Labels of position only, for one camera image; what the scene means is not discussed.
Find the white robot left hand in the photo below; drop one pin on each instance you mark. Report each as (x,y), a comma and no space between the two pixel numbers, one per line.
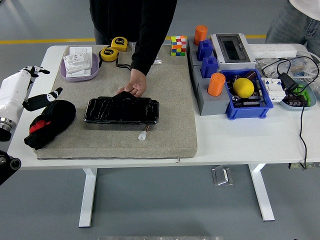
(11,92)

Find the person's left hand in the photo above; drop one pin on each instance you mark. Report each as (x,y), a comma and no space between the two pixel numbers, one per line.
(137,83)

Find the glossy black panel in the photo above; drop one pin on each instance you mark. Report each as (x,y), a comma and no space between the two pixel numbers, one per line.
(120,112)

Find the black rag with red tag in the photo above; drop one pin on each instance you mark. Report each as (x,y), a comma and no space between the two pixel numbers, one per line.
(57,117)

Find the person's left forearm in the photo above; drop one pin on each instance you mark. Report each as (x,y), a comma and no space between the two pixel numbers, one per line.
(145,55)

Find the small clear plastic bag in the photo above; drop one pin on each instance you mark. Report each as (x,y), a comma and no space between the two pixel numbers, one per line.
(158,62)

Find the yellow tape measure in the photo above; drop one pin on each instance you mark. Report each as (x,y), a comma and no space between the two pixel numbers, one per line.
(109,53)

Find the grey-brown mat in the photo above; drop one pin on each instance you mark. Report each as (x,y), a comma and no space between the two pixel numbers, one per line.
(170,112)

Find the yellow tape measure 5m print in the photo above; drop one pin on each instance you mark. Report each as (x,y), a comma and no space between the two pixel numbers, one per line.
(119,43)

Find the purple tray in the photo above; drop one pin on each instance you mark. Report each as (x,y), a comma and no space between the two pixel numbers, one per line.
(94,72)

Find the multicolour puzzle cube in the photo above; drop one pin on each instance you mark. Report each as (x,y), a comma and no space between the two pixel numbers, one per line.
(178,46)

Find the grey holder block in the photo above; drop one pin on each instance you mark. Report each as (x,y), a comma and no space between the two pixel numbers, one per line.
(192,56)
(212,105)

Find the white socket module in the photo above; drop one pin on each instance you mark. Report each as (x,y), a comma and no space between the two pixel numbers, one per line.
(77,62)

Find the person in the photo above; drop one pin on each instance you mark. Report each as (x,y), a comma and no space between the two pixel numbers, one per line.
(290,25)
(117,17)

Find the blue block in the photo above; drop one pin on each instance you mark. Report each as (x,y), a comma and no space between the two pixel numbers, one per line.
(205,50)
(209,67)

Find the orange cylinder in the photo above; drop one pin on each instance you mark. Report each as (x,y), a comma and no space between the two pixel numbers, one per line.
(200,35)
(216,85)

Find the yellow ball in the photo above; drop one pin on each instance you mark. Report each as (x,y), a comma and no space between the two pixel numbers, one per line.
(243,87)

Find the brown cylinder part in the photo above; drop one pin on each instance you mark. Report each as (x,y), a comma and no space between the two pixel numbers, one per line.
(250,74)

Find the blue plastic bin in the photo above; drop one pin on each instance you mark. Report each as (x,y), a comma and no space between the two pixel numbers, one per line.
(247,112)

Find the white table leg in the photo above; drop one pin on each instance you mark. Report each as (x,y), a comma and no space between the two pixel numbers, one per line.
(262,195)
(87,197)

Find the metal floor plate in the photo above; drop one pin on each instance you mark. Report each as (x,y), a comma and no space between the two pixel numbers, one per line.
(222,176)

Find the white circuit breaker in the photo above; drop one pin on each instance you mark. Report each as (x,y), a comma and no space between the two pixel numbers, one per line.
(273,91)

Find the white power strip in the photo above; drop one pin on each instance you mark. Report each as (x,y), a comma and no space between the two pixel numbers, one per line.
(272,50)

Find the black terminal blocks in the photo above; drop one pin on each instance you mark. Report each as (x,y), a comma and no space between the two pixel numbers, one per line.
(295,101)

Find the clear bags of small parts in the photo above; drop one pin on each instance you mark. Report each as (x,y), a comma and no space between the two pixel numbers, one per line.
(297,66)

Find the green plastic part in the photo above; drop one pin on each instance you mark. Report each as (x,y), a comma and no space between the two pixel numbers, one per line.
(306,93)

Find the light blue tray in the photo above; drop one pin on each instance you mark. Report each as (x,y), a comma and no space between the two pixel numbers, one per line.
(311,100)

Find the table control box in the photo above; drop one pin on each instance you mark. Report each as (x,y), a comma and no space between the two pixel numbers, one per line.
(311,165)

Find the white switch plate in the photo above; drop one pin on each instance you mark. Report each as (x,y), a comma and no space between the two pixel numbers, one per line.
(80,50)
(82,73)

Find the grey electrical enclosure box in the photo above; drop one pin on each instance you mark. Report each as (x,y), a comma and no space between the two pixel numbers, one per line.
(232,63)

